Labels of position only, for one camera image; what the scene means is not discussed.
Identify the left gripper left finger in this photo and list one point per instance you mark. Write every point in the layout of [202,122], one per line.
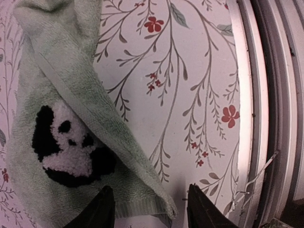
[99,213]

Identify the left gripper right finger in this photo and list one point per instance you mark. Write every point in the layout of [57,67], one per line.
[202,213]

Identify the mint green towel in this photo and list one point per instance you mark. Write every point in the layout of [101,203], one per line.
[67,139]

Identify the floral table mat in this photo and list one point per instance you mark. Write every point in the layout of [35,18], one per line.
[170,67]

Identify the aluminium front rail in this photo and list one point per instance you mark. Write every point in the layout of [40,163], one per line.
[273,175]

